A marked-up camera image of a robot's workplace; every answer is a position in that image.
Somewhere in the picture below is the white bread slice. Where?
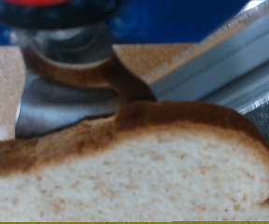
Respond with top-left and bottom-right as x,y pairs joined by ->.
0,101 -> 269,222

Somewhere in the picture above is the metal spatula with blue block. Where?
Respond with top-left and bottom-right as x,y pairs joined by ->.
0,0 -> 250,139

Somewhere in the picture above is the glass oven door with handle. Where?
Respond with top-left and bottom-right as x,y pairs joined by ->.
112,0 -> 269,104

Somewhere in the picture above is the silver toaster oven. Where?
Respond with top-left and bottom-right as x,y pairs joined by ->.
203,52 -> 269,206

